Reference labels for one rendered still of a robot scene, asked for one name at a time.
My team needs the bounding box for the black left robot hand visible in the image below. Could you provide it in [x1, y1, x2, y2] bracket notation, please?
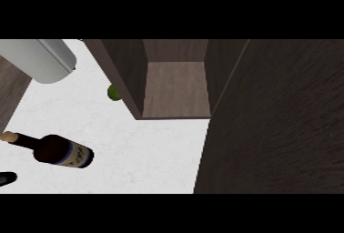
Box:
[0, 171, 19, 187]

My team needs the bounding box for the dark wooden cabinet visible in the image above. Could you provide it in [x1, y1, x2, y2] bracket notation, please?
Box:
[81, 39, 249, 121]

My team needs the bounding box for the green fruit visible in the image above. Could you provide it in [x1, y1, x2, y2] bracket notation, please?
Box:
[106, 84, 124, 102]

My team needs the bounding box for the dark wine bottle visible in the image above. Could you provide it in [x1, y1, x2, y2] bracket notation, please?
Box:
[0, 130, 96, 169]

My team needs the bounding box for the brown wooden panel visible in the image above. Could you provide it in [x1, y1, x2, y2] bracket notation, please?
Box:
[0, 56, 34, 134]

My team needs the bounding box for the dark wooden cabinet door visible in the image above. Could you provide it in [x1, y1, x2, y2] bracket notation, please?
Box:
[191, 39, 344, 195]

